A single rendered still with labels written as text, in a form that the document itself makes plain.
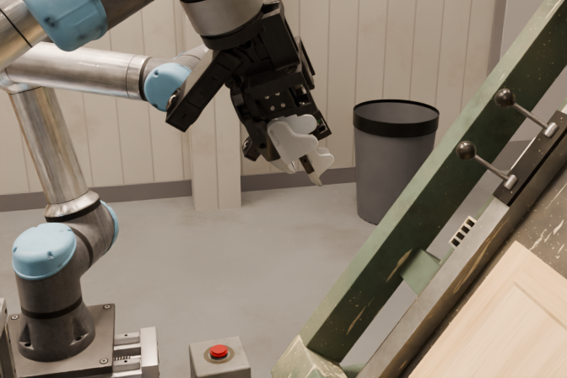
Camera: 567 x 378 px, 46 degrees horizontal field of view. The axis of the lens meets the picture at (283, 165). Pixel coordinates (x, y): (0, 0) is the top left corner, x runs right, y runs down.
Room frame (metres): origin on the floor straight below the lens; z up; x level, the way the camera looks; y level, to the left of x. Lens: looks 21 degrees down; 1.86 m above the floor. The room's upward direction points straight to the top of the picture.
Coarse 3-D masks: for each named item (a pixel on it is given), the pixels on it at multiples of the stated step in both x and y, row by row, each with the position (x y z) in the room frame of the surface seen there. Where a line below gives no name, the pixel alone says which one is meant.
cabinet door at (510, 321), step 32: (512, 256) 1.07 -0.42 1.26; (480, 288) 1.07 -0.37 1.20; (512, 288) 1.02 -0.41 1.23; (544, 288) 0.97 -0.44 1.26; (480, 320) 1.02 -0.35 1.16; (512, 320) 0.97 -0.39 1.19; (544, 320) 0.93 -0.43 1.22; (448, 352) 1.02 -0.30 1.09; (480, 352) 0.97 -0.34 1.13; (512, 352) 0.92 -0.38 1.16; (544, 352) 0.88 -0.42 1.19
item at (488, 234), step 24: (552, 168) 1.15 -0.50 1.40; (528, 192) 1.14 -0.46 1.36; (504, 216) 1.13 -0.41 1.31; (480, 240) 1.13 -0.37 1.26; (456, 264) 1.13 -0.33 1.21; (480, 264) 1.12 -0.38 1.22; (432, 288) 1.13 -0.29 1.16; (456, 288) 1.11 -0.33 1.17; (408, 312) 1.13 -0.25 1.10; (432, 312) 1.10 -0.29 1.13; (408, 336) 1.09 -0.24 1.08; (384, 360) 1.09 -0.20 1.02; (408, 360) 1.08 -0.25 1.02
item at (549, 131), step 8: (496, 96) 1.21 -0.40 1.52; (504, 96) 1.20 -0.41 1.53; (512, 96) 1.20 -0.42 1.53; (496, 104) 1.21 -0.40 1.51; (504, 104) 1.19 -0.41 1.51; (512, 104) 1.20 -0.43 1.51; (528, 112) 1.19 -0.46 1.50; (536, 120) 1.19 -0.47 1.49; (544, 128) 1.18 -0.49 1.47; (552, 128) 1.17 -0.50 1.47; (552, 136) 1.17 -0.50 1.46
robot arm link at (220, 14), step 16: (208, 0) 0.62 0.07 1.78; (224, 0) 0.62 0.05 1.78; (240, 0) 0.63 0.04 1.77; (256, 0) 0.65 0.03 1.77; (192, 16) 0.64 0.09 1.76; (208, 16) 0.63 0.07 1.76; (224, 16) 0.63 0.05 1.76; (240, 16) 0.63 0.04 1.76; (208, 32) 0.64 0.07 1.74; (224, 32) 0.63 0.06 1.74
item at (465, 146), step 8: (464, 144) 1.18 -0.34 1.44; (472, 144) 1.18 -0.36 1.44; (456, 152) 1.19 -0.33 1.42; (464, 152) 1.17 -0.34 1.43; (472, 152) 1.17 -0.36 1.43; (480, 160) 1.18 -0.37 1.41; (488, 168) 1.17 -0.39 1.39; (504, 176) 1.16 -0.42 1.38; (512, 176) 1.16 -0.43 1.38; (504, 184) 1.16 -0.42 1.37; (512, 184) 1.15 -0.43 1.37
